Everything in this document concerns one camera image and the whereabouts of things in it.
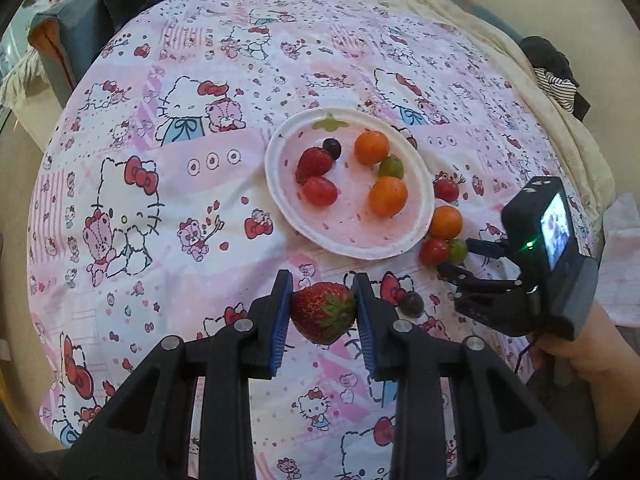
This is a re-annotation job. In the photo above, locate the red strawberry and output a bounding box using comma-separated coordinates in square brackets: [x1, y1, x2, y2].
[290, 282, 356, 346]

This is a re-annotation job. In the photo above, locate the striped dark clothing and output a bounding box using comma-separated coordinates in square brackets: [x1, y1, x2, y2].
[518, 36, 591, 122]

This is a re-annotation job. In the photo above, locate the red cherry tomato near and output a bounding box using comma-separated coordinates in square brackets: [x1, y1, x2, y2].
[419, 238, 450, 268]

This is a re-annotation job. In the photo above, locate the small orange in plate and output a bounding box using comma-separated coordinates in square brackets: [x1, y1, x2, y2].
[354, 129, 390, 166]

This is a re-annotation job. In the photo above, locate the orange beside plate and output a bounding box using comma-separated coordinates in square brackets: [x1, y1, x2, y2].
[428, 206, 463, 240]

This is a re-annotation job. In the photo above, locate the blueberry in plate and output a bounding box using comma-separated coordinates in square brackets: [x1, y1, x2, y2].
[322, 138, 342, 160]

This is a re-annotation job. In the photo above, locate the red cherry tomato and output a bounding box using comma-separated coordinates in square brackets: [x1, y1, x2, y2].
[419, 238, 450, 268]
[434, 178, 460, 204]

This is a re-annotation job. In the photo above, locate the green grape in plate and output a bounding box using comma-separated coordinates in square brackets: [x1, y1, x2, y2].
[378, 154, 405, 180]

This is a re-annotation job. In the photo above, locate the large orange tangerine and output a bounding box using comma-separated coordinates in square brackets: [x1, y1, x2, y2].
[368, 176, 408, 218]

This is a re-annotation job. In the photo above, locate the right hand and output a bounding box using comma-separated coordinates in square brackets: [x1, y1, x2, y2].
[530, 302, 639, 390]

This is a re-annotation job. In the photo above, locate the cream floral blanket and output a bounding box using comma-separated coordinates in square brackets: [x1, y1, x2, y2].
[186, 0, 616, 221]

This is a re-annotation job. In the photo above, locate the blue orange cushion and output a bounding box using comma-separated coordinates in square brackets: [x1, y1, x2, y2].
[27, 0, 114, 107]

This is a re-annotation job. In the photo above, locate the dark purple grape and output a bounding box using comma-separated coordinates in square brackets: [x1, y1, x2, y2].
[397, 292, 424, 318]

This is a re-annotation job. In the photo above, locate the pink Hello Kitty bedsheet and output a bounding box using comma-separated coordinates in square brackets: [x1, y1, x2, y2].
[27, 0, 592, 479]

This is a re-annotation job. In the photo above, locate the white paper plate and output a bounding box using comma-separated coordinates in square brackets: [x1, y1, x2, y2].
[264, 107, 435, 260]

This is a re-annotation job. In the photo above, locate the red cherry tomato far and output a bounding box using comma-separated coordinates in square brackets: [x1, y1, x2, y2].
[434, 178, 460, 204]

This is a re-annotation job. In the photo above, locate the black cable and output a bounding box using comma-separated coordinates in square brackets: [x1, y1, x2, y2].
[513, 334, 539, 376]

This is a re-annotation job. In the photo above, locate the green grape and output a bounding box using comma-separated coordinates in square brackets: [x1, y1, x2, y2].
[448, 238, 469, 266]
[378, 154, 405, 180]

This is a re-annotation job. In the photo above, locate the strawberry in plate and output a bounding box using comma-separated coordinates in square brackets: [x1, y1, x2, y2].
[295, 146, 334, 184]

